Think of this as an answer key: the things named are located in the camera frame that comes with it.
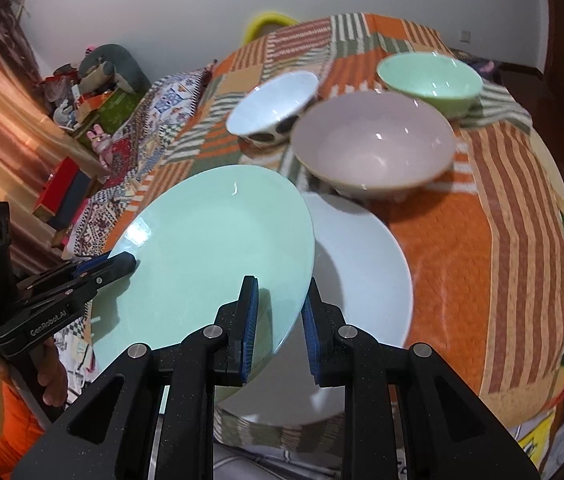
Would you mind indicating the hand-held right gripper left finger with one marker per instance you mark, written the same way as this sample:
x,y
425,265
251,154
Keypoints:
x,y
249,332

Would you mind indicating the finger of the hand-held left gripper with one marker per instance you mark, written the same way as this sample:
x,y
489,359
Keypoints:
x,y
119,264
93,266

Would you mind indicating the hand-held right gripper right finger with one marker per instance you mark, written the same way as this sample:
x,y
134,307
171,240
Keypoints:
x,y
309,342

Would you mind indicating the white plate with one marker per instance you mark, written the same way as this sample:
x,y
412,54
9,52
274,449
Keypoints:
x,y
357,285

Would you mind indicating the mint green plate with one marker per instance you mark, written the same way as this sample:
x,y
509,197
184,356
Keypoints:
x,y
202,240

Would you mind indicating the pale pink bowl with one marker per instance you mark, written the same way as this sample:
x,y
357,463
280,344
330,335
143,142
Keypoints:
x,y
372,140

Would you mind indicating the white spotted bowl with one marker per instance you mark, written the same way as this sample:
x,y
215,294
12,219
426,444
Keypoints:
x,y
269,105

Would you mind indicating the mint green bowl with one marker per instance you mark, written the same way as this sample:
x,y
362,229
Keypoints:
x,y
427,77

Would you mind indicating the person's left hand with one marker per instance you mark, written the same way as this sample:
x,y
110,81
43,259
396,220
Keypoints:
x,y
54,375

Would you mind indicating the red box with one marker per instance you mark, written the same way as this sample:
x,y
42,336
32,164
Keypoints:
x,y
59,185

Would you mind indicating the pink bunny toy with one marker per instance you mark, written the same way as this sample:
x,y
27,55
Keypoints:
x,y
99,145

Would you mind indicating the patterned quilt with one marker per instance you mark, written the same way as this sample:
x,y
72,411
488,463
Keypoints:
x,y
157,125

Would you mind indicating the green box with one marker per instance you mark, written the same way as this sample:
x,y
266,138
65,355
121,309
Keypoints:
x,y
117,110

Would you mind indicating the orange box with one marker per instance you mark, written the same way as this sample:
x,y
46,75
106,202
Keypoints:
x,y
93,105

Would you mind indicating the grey plush toy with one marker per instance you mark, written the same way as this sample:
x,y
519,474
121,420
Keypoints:
x,y
117,60

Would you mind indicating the cartoon print bedsheet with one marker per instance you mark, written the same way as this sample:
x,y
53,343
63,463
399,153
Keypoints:
x,y
562,420

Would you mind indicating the yellow padded hoop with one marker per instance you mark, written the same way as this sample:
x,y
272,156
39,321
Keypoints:
x,y
267,19

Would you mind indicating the purple patterned cloth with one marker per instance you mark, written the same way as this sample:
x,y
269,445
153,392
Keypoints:
x,y
482,66

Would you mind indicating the white wall outlet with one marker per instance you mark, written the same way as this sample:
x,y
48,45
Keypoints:
x,y
465,36

